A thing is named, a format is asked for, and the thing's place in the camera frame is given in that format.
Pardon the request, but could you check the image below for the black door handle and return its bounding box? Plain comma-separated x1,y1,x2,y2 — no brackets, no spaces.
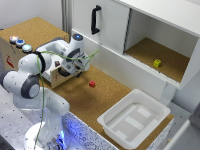
90,4,102,36

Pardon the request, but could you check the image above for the black drawer handle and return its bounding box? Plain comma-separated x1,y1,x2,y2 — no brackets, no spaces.
75,71,83,79

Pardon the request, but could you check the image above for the red button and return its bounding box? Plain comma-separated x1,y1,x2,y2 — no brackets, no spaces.
9,35,19,45

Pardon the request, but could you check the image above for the green button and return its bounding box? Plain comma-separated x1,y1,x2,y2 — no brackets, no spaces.
21,43,34,54

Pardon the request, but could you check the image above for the white plastic box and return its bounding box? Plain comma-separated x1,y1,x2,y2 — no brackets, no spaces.
96,88,172,150

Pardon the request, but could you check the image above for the blue button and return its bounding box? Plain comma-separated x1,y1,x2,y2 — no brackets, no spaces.
15,38,26,48

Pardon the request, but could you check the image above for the pink block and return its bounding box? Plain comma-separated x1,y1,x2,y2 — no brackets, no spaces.
88,80,97,89

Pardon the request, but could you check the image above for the white cabinet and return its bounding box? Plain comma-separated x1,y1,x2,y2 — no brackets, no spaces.
71,0,200,107

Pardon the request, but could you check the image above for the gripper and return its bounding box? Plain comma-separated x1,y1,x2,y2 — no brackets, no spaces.
59,55,91,78

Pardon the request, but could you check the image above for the wooden drawer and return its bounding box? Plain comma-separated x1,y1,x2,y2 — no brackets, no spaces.
41,61,84,90

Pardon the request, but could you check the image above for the green cable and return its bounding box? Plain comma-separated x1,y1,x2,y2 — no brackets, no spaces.
33,48,101,150

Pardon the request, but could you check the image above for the yellow block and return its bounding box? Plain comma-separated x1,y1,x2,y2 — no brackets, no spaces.
153,58,162,68

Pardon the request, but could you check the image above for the wooden drawer box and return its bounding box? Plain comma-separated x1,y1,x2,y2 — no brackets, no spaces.
0,16,72,72

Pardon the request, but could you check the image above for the white sliding door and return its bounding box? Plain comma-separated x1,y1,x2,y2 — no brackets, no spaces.
71,0,131,55

